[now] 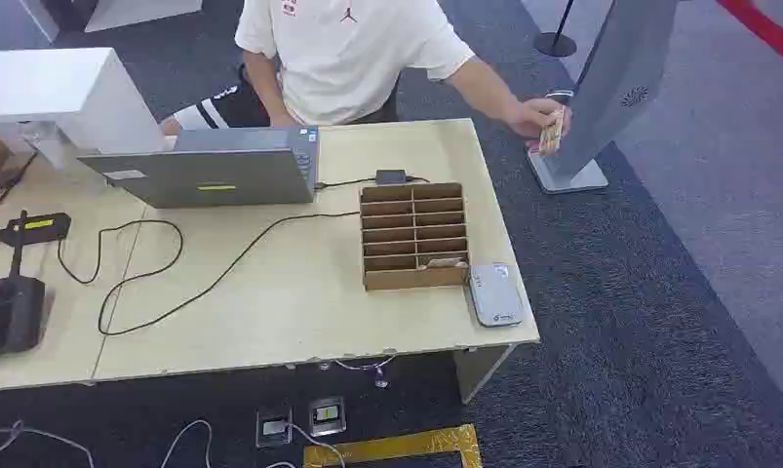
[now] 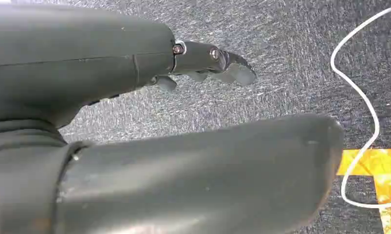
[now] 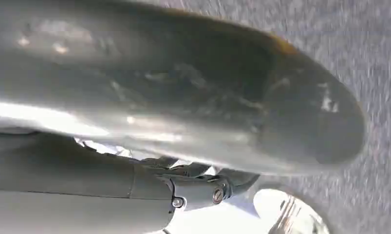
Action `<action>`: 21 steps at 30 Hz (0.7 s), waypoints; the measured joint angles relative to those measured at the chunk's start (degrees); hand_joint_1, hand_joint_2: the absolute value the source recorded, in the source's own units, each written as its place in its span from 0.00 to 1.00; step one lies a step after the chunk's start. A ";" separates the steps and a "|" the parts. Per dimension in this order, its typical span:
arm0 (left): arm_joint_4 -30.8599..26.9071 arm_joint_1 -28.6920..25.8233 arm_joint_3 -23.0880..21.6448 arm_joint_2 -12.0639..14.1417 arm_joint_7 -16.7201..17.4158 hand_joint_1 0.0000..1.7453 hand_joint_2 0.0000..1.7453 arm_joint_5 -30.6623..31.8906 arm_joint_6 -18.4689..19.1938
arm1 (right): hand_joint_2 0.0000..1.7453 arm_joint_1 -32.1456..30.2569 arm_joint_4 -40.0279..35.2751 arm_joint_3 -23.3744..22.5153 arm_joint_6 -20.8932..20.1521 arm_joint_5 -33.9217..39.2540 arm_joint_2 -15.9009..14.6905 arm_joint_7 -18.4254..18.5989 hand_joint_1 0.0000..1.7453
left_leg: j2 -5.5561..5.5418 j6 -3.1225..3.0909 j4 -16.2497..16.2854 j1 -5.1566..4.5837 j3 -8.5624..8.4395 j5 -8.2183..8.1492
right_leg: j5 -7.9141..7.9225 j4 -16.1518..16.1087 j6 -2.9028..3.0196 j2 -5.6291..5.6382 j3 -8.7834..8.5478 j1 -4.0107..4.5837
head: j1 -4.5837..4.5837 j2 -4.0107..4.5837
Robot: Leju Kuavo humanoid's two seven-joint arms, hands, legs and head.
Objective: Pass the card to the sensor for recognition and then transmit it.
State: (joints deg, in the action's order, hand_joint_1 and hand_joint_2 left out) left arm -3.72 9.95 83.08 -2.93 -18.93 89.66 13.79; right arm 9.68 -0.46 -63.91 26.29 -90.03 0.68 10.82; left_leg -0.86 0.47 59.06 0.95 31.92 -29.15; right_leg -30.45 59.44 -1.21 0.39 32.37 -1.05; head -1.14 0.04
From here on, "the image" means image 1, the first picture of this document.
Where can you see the wooden card box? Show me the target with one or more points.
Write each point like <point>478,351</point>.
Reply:
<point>413,278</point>

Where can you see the black stanchion post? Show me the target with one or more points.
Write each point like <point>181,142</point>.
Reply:
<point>554,44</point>

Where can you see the dark floor socket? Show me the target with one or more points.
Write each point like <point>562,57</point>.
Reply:
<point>273,427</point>

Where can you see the white cabinet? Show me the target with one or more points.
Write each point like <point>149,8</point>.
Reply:
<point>139,10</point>

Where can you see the red barrier belt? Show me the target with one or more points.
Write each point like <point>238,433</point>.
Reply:
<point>762,27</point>

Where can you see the grey laptop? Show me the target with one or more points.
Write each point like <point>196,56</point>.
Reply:
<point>216,177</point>

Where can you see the person's left hand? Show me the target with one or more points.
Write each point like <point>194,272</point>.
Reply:
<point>532,116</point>

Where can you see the black scanner stand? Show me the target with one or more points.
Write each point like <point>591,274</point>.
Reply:
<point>13,316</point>

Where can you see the yellow floor tape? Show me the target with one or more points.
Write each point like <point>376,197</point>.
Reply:
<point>397,446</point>

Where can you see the white counter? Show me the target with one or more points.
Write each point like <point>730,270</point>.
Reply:
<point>55,84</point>

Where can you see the person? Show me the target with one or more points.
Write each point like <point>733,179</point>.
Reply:
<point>339,64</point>

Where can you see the grey card reader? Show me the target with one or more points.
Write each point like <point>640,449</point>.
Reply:
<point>494,296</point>

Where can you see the pale desk leg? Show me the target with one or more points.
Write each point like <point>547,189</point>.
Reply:
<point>480,371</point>

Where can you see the silver floor socket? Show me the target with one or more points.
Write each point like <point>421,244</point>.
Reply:
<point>327,416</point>

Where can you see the black power adapter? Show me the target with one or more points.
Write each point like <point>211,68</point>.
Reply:
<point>391,176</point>

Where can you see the grey kiosk stand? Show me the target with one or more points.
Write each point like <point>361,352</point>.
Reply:
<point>617,77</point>

